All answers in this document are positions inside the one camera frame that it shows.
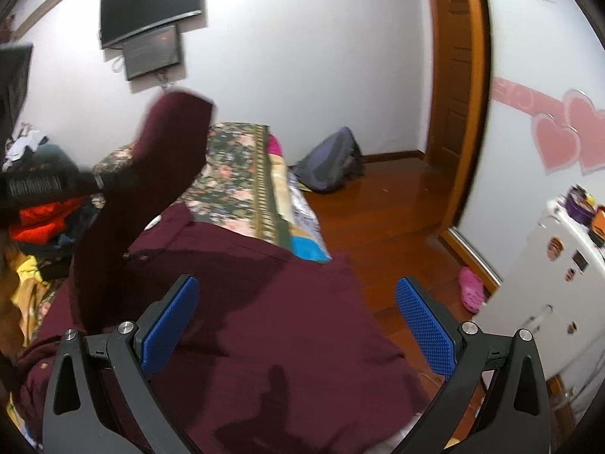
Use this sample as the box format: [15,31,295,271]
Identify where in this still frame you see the large black wall television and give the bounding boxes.
[99,0,202,49]

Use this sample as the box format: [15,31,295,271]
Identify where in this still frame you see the red folded garment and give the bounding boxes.
[8,197,89,245]

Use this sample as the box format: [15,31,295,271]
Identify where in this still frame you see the maroon button-up shirt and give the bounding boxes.
[12,91,429,453]

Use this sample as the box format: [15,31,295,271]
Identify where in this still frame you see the pink croc shoe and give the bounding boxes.
[458,266,485,315]

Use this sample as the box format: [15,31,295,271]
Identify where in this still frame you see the yellow blanket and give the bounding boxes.
[11,252,50,347]

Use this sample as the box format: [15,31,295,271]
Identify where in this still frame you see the white mini fridge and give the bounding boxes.
[474,200,604,379]

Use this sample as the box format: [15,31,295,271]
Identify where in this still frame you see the dark blue folded garment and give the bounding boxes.
[17,201,99,258]

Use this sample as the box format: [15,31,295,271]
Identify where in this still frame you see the purple grey backpack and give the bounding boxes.
[292,126,364,193]

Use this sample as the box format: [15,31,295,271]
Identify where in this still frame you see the small wall monitor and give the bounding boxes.
[122,23,183,81]

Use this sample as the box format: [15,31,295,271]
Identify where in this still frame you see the floral green bedspread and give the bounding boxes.
[91,121,295,251]

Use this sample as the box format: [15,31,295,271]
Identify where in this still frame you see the pink heart wall sticker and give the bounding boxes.
[531,89,604,175]

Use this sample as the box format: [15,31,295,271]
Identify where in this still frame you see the purple container on fridge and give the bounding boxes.
[564,185,596,227]

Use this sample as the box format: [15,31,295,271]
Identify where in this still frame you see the brown wooden door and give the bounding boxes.
[425,0,491,231]

